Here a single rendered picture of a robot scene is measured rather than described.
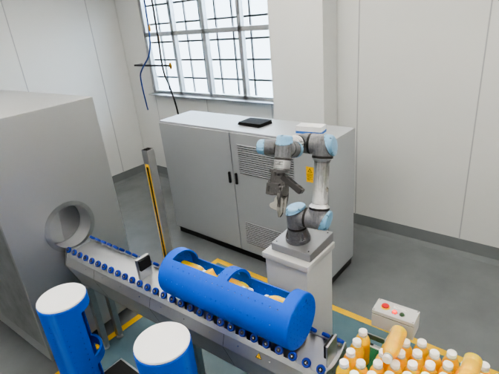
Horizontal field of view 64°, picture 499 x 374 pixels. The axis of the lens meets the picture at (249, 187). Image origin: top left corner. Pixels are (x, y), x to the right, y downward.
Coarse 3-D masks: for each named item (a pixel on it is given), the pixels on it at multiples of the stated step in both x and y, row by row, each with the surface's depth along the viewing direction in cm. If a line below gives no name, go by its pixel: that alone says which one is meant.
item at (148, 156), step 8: (144, 152) 269; (152, 152) 270; (144, 160) 272; (152, 160) 272; (152, 168) 273; (152, 176) 274; (152, 184) 277; (152, 192) 280; (160, 192) 283; (152, 200) 284; (160, 200) 284; (160, 208) 285; (160, 216) 286; (160, 224) 289; (160, 232) 293; (168, 232) 295; (160, 240) 297; (168, 240) 297; (168, 248) 298
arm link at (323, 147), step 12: (312, 144) 218; (324, 144) 214; (336, 144) 220; (312, 156) 221; (324, 156) 216; (324, 168) 219; (324, 180) 220; (324, 192) 222; (312, 204) 225; (324, 204) 223; (312, 216) 224; (324, 216) 221; (312, 228) 228; (324, 228) 223
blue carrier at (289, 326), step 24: (168, 264) 230; (168, 288) 229; (192, 288) 216; (216, 288) 208; (240, 288) 202; (264, 288) 222; (216, 312) 210; (240, 312) 198; (264, 312) 190; (288, 312) 184; (312, 312) 202; (264, 336) 193; (288, 336) 184
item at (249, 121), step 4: (244, 120) 407; (248, 120) 406; (252, 120) 404; (256, 120) 403; (260, 120) 401; (264, 120) 400; (268, 120) 399; (240, 124) 406; (244, 124) 401; (248, 124) 398; (252, 124) 393; (256, 124) 390; (260, 124) 388; (264, 124) 393; (268, 124) 397
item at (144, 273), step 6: (138, 258) 261; (144, 258) 261; (138, 264) 260; (144, 264) 262; (150, 264) 266; (138, 270) 261; (144, 270) 265; (150, 270) 269; (138, 276) 264; (144, 276) 266
